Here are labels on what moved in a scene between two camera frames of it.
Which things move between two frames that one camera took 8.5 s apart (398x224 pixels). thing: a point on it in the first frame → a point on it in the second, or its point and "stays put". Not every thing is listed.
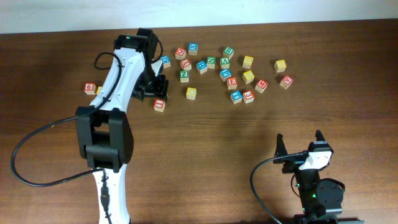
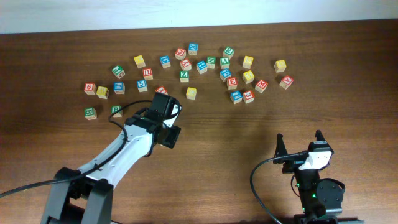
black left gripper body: (152, 86) → (170, 136)
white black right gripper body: (292, 166) stays put
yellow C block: (191, 93) stays put
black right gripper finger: (280, 150) stays put
